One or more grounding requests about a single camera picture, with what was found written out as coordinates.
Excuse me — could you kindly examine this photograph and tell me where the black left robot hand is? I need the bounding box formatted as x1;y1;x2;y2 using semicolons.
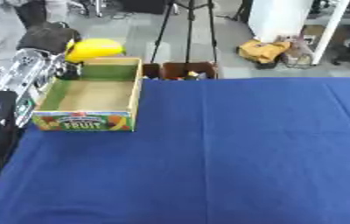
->
16;21;83;81

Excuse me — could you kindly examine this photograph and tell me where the yellow toy banana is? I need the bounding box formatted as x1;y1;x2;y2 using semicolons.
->
63;38;128;65

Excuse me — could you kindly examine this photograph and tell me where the cardboard box with green inside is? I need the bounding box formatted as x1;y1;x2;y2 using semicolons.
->
31;56;144;132

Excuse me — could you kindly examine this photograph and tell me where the brown cardboard box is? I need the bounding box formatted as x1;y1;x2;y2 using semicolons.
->
141;61;220;81

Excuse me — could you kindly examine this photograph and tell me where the black tripod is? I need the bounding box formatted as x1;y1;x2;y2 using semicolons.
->
149;0;221;65

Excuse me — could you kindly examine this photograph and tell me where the yellow bag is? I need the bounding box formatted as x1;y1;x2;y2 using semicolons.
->
236;38;293;65

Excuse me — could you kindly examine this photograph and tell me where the white cabinet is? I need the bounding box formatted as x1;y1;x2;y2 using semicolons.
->
247;0;350;66

